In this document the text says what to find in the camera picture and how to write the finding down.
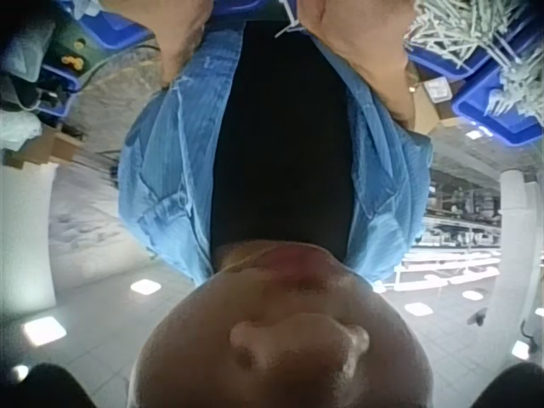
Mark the white column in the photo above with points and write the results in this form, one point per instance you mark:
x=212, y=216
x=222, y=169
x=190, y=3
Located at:
x=27, y=238
x=516, y=238

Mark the blue plastic bin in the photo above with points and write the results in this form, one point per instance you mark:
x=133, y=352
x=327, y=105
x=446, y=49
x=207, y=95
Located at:
x=236, y=6
x=115, y=25
x=64, y=91

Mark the brown cardboard box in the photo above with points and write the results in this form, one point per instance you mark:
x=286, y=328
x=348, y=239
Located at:
x=429, y=115

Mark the clear plastic bag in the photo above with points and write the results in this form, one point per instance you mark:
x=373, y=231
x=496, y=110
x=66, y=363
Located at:
x=25, y=51

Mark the green device with yellow buttons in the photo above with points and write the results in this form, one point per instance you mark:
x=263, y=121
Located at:
x=74, y=47

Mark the white shelving rack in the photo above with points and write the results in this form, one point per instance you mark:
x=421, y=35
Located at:
x=455, y=238

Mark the white plastic bag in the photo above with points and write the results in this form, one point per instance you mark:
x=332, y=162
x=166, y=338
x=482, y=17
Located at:
x=17, y=129

